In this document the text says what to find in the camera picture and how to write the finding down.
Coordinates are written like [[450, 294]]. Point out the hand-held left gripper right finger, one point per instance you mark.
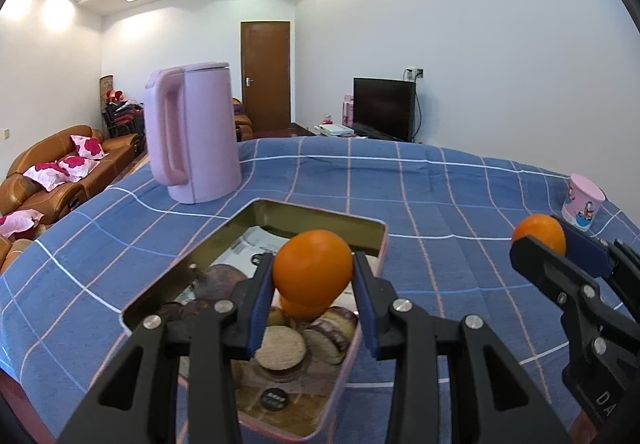
[[365, 309]]

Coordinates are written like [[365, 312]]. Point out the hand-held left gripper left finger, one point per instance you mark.
[[260, 319]]

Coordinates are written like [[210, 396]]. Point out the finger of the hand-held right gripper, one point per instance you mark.
[[545, 269], [585, 249]]

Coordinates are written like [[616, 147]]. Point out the brown kiwi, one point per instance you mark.
[[276, 316]]

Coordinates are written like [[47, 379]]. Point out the orange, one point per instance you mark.
[[302, 311], [312, 269], [540, 231]]

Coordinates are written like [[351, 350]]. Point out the pink metal tin box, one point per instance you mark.
[[310, 219]]

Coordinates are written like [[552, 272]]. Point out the pink cartoon cup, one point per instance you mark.
[[582, 204]]

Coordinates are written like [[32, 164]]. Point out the printed paper leaflet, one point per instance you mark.
[[245, 246]]

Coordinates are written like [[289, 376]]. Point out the blue checkered tablecloth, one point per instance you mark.
[[450, 204]]

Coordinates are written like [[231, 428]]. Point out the white television cabinet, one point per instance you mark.
[[332, 129]]

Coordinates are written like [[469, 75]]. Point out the pink electric kettle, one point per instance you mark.
[[205, 139]]

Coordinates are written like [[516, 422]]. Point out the wooden coffee table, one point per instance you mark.
[[132, 169]]

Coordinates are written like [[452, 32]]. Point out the brown leather armchair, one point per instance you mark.
[[244, 121]]

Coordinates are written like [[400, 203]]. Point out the black television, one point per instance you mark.
[[382, 106]]

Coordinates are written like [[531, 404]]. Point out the long brown leather sofa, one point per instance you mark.
[[55, 201]]

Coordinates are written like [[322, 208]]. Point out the pink floral cushion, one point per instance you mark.
[[17, 222], [89, 146], [47, 177], [77, 166]]

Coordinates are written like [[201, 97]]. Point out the stacked dark chairs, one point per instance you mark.
[[122, 119]]

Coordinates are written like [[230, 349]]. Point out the brown wooden door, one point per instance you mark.
[[265, 74]]

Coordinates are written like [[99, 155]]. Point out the white wall socket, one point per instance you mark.
[[415, 73]]

